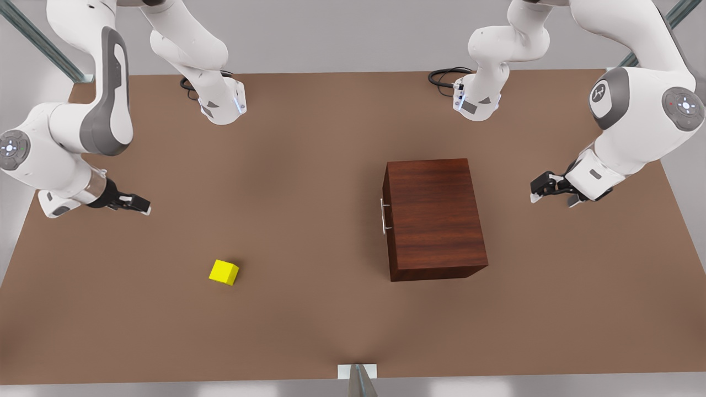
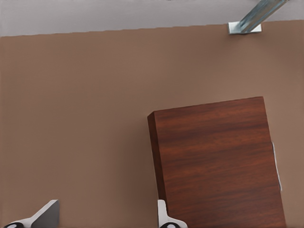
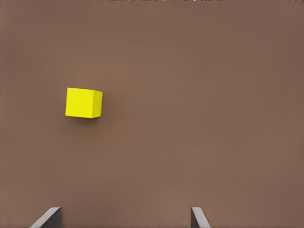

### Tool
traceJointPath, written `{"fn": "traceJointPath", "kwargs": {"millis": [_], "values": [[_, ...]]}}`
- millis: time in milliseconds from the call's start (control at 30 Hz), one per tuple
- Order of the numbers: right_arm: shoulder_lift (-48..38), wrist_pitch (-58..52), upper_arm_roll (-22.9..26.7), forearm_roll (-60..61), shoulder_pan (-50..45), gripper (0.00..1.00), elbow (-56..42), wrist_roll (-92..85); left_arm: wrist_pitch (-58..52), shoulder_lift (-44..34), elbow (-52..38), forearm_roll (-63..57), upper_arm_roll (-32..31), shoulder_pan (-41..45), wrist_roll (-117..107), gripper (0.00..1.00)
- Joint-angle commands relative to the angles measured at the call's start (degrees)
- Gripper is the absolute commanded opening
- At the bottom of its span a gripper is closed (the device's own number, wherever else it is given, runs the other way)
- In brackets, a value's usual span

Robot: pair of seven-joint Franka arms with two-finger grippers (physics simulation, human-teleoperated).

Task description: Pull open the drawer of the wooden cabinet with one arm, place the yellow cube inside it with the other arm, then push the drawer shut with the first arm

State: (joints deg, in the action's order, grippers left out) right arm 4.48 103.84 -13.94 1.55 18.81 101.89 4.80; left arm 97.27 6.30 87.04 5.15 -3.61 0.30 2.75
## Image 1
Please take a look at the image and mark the yellow cube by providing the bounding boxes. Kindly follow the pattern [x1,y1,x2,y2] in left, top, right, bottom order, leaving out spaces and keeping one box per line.
[208,259,240,286]

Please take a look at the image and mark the silver frame post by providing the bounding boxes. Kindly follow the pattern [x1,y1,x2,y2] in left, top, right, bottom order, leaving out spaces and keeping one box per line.
[337,363,379,397]
[0,0,94,84]
[617,0,704,69]

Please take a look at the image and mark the black cable loop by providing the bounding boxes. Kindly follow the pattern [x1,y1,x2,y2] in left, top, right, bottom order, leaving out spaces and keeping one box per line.
[180,70,236,101]
[428,67,476,98]

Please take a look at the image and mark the dark wooden drawer cabinet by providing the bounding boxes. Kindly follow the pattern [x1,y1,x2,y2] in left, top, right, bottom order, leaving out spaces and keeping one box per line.
[382,158,489,282]

